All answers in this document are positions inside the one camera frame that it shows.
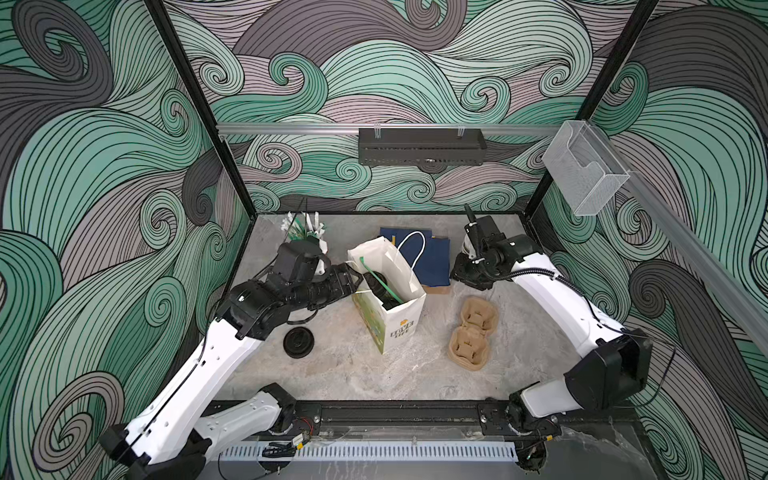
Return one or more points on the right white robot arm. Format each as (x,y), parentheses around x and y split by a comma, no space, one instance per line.
(614,361)

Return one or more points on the bundle of wrapped straws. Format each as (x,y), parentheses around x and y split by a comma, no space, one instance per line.
(303,225)

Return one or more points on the white paper takeout bag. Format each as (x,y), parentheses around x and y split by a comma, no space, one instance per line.
(389,329)

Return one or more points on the clear acrylic wall holder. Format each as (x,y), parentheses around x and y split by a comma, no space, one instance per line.
(587,169)

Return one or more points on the black coffee cup lid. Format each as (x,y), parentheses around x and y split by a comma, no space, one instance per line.
(298,342)

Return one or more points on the brown pulp cup carrier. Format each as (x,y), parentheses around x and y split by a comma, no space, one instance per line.
(469,345)

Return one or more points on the black enclosure corner post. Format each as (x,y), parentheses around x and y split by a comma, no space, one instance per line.
(174,47)
(617,57)

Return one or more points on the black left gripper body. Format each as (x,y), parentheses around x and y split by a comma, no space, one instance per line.
(328,287)

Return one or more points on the black enclosure corner post left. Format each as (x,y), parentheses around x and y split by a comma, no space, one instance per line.
(174,47)

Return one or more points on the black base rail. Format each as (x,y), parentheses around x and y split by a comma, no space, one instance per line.
(490,416)

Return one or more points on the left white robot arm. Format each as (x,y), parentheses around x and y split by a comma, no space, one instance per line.
(173,438)

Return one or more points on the black enclosure corner post right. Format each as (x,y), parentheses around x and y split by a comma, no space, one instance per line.
(617,57)

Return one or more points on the grey aluminium rail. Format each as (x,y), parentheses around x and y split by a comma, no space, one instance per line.
(282,128)

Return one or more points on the black wall-mounted tray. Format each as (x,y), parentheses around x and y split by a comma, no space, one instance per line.
(431,148)

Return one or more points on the dark blue napkin stack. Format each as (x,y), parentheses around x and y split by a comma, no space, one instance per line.
(428,256)

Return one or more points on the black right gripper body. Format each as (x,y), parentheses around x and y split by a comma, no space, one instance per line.
(475,271)

